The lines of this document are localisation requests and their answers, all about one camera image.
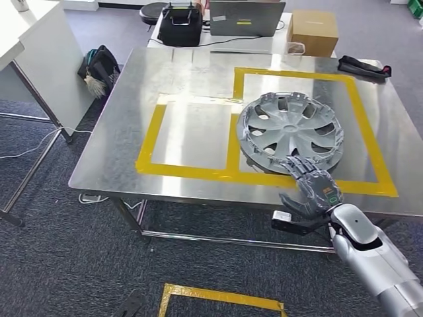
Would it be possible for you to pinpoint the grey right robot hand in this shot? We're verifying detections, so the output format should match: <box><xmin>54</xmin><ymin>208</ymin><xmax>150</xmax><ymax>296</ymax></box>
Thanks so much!
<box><xmin>278</xmin><ymin>155</ymin><xmax>344</xmax><ymax>220</ymax></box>

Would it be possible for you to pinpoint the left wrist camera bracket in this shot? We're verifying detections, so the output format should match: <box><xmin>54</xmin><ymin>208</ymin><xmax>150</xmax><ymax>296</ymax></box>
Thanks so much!
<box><xmin>113</xmin><ymin>289</ymin><xmax>144</xmax><ymax>317</ymax></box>

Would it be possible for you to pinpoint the grey laptop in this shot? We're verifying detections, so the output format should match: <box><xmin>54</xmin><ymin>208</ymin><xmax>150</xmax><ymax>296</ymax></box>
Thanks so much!
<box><xmin>209</xmin><ymin>0</ymin><xmax>287</xmax><ymax>38</ymax></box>

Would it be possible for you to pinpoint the stainless steel workbench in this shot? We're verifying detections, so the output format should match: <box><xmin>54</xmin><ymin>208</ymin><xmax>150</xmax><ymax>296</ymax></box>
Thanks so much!
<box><xmin>68</xmin><ymin>46</ymin><xmax>423</xmax><ymax>255</ymax></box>

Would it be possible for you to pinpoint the black round stool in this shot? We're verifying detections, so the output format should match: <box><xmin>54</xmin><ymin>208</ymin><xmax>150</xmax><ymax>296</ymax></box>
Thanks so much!
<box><xmin>139</xmin><ymin>2</ymin><xmax>168</xmax><ymax>26</ymax></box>

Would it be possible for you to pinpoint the black bag with tassel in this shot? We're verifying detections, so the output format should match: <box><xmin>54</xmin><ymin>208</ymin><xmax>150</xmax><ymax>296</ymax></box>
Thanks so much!
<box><xmin>77</xmin><ymin>44</ymin><xmax>121</xmax><ymax>100</ymax></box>

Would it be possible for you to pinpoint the black folded pouch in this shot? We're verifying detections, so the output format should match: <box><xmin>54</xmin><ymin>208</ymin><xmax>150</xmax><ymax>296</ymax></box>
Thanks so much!
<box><xmin>337</xmin><ymin>55</ymin><xmax>393</xmax><ymax>81</ymax></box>

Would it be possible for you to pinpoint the white floor cable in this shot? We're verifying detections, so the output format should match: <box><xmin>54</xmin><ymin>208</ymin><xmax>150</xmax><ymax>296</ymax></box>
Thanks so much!
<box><xmin>0</xmin><ymin>125</ymin><xmax>93</xmax><ymax>160</ymax></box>

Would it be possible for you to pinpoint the silver wheel hubcap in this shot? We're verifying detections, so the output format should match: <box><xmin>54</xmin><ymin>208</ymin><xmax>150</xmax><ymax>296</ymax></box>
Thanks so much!
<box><xmin>236</xmin><ymin>90</ymin><xmax>345</xmax><ymax>176</ymax></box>

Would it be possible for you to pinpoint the black carrying case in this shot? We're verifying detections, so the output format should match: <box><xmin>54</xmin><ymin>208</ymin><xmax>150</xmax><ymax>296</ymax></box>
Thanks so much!
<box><xmin>156</xmin><ymin>1</ymin><xmax>204</xmax><ymax>48</ymax></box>

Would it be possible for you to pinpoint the yellow floor tape square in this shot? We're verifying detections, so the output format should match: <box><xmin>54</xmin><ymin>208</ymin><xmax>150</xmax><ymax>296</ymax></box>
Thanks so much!
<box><xmin>158</xmin><ymin>283</ymin><xmax>289</xmax><ymax>317</ymax></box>

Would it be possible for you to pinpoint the brown cardboard box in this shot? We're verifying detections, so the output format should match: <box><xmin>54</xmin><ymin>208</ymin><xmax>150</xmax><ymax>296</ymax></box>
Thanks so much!
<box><xmin>286</xmin><ymin>9</ymin><xmax>339</xmax><ymax>59</ymax></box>

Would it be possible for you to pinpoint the white office desk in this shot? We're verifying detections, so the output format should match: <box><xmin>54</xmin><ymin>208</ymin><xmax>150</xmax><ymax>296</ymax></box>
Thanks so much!
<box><xmin>147</xmin><ymin>11</ymin><xmax>338</xmax><ymax>55</ymax></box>

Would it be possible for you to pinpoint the white panel desk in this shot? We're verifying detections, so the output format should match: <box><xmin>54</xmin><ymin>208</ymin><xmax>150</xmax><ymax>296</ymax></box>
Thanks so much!
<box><xmin>0</xmin><ymin>0</ymin><xmax>96</xmax><ymax>229</ymax></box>

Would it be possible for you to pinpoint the clear plastic container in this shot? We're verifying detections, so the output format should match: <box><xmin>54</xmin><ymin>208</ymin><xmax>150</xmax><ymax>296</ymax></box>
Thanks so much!
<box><xmin>283</xmin><ymin>41</ymin><xmax>306</xmax><ymax>57</ymax></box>

